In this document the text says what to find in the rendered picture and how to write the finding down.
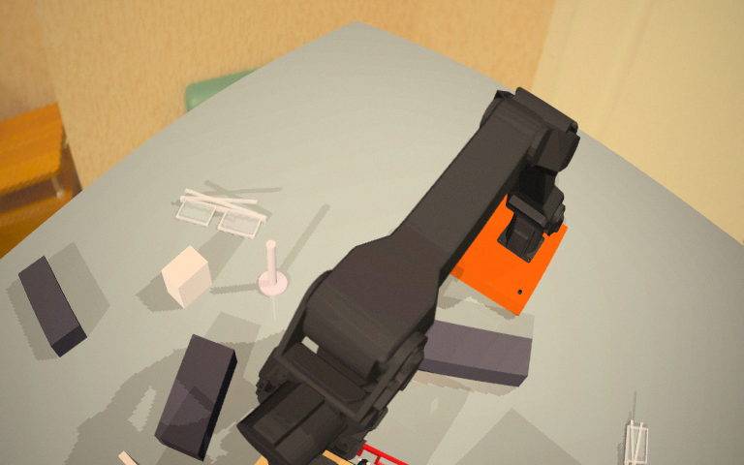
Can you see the red glasses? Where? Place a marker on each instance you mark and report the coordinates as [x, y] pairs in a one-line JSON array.
[[382, 459]]

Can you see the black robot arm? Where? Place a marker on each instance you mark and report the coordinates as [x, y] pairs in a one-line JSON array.
[[369, 314]]

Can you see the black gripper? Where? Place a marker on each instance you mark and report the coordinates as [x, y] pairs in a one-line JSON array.
[[351, 441]]

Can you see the white flat panel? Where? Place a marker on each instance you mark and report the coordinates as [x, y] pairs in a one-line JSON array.
[[127, 459]]

